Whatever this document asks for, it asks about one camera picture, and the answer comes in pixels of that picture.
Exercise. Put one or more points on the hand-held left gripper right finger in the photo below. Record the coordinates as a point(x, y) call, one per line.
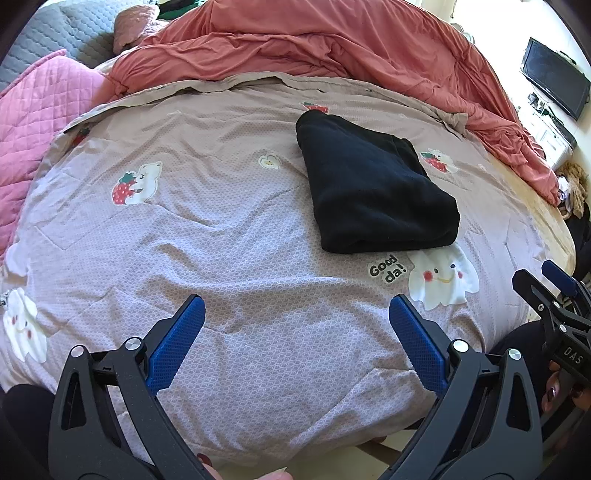
point(418, 344)

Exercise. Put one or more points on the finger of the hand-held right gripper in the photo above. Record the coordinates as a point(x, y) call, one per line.
point(531, 290)
point(561, 278)

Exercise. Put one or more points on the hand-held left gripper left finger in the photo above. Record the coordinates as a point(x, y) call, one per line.
point(178, 346)

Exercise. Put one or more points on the black sweater with orange cuffs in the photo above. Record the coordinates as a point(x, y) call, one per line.
point(369, 194)

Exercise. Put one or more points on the dark green clothes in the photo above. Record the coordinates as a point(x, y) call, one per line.
point(178, 9)

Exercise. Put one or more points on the person's right hand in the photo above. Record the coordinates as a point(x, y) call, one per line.
point(551, 392)

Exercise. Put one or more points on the person's left hand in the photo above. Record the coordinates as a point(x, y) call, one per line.
point(217, 473)

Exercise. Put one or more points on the person's right leg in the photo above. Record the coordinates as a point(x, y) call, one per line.
point(521, 341)

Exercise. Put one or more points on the person's leg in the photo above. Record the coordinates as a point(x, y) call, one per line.
point(23, 415)
point(521, 341)

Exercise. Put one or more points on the brown fluffy toy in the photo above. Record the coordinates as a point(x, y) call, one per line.
point(575, 177)

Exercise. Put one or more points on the printed pink-grey blanket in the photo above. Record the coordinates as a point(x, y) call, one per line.
point(231, 230)

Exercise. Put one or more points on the white cabinet with clutter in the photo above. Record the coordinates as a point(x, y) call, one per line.
point(549, 134)

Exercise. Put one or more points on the person's left leg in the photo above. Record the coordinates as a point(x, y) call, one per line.
point(23, 415)

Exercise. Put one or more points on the black flat screen monitor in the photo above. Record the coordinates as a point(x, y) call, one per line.
point(554, 76)

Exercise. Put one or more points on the pink quilted pillow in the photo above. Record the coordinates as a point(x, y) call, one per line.
point(41, 115)

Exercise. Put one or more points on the salmon pink duvet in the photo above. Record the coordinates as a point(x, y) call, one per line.
point(323, 46)

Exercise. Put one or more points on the dusty pink small pillow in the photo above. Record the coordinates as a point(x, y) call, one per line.
point(134, 23)

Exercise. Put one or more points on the grey quilted cover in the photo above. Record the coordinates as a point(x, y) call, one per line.
point(69, 32)

